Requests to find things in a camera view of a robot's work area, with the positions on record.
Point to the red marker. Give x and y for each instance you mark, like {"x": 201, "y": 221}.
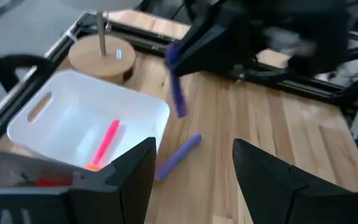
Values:
{"x": 54, "y": 183}

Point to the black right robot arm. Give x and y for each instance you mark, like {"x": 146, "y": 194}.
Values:
{"x": 322, "y": 18}

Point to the white lamp with wooden base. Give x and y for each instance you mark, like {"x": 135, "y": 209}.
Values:
{"x": 101, "y": 62}

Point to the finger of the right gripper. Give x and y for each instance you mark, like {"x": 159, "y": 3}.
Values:
{"x": 210, "y": 53}

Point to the white plastic bin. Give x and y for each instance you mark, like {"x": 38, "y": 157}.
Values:
{"x": 73, "y": 102}

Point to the dark purple highlighter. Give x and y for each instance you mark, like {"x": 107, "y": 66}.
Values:
{"x": 179, "y": 96}

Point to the lavender Sharpie highlighter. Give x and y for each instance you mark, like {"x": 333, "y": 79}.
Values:
{"x": 179, "y": 157}

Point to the pink highlighter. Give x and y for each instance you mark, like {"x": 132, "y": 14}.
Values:
{"x": 106, "y": 143}

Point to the grey plastic bin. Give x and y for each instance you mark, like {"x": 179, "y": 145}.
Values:
{"x": 11, "y": 169}

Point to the black aluminium table frame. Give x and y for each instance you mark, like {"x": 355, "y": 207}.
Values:
{"x": 306, "y": 88}

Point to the orange highlighter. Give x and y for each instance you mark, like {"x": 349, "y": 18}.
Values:
{"x": 92, "y": 167}

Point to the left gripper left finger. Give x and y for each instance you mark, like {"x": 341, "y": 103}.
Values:
{"x": 129, "y": 193}

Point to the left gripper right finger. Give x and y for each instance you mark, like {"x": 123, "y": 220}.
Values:
{"x": 266, "y": 189}

